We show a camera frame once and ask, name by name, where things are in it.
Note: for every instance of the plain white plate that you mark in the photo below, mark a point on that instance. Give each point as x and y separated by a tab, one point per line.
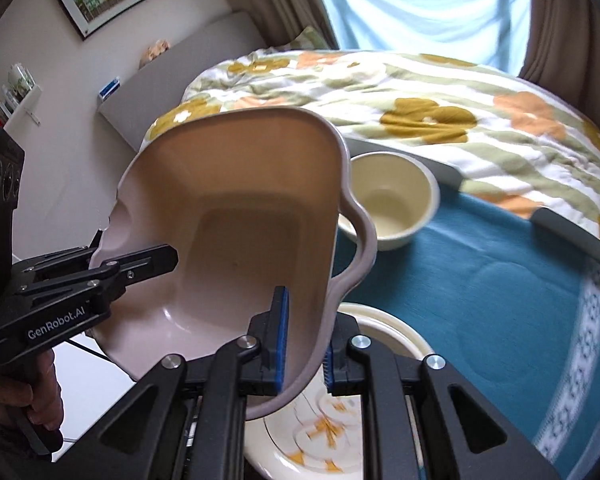
405	332

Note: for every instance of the orange cartoon print plate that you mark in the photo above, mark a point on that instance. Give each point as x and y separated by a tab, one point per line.
305	425

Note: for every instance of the green patterned pillow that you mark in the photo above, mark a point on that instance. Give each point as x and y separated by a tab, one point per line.
305	39

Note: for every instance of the pink square bowl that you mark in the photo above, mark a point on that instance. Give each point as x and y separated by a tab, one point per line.
230	210

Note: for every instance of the person's left hand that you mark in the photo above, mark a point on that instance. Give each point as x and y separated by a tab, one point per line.
50	400

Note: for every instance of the cream round bowl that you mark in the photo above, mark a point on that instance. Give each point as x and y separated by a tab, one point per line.
395	200

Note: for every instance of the teal patterned tablecloth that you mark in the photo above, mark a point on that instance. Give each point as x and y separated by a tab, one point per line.
480	300

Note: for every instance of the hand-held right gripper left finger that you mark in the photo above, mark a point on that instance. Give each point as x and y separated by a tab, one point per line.
281	340

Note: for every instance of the blue and white box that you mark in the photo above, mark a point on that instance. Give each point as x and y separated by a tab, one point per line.
109	88

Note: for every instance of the floral striped blanket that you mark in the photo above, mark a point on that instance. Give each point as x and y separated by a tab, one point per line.
480	125

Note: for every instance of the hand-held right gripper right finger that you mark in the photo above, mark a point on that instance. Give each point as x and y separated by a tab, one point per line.
328	370

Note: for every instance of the white bottle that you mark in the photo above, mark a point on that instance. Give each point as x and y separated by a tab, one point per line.
21	79

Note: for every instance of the small plush toy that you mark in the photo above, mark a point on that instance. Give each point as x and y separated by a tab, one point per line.
155	54

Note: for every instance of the white wall shelf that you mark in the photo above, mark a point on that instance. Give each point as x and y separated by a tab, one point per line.
27	105

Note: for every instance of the light blue window cloth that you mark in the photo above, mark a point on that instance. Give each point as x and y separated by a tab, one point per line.
420	10

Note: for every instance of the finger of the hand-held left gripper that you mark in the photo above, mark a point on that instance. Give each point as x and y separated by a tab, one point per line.
77	256
145	262

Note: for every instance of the grey bed headboard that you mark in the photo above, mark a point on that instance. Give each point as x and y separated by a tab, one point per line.
190	65

